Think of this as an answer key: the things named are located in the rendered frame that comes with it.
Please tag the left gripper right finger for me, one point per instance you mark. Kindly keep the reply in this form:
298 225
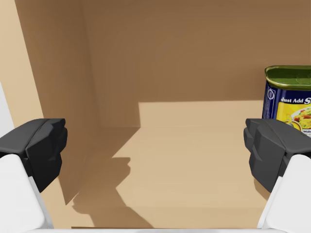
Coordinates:
272 150

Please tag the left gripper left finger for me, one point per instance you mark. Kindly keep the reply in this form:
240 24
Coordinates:
36 150

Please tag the green and blue rectangular can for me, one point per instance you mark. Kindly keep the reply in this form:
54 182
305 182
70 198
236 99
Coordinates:
289 97

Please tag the pale wooden shelf unit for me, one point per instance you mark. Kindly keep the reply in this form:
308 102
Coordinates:
170 85

